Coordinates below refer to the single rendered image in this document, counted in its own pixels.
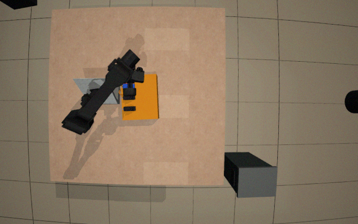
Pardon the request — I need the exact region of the orange flat panel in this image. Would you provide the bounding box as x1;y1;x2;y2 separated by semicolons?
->
121;74;159;120

